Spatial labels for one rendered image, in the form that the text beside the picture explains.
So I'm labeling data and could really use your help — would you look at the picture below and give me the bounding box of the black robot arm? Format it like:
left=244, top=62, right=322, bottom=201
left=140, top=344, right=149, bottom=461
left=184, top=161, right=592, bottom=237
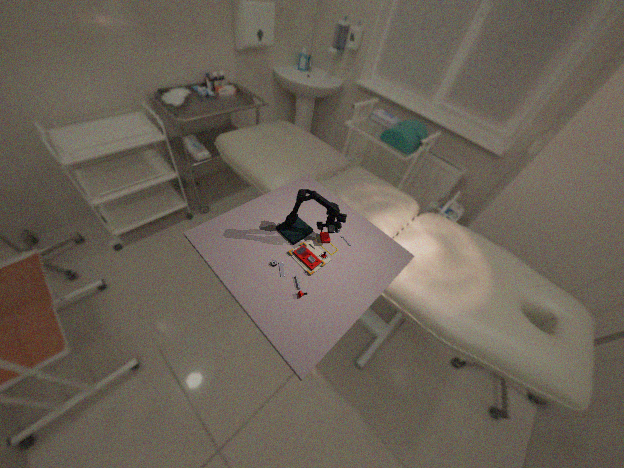
left=284, top=189, right=347, bottom=233

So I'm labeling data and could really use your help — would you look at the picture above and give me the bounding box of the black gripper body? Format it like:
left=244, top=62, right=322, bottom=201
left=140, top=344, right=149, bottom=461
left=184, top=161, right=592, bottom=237
left=317, top=217, right=342, bottom=229

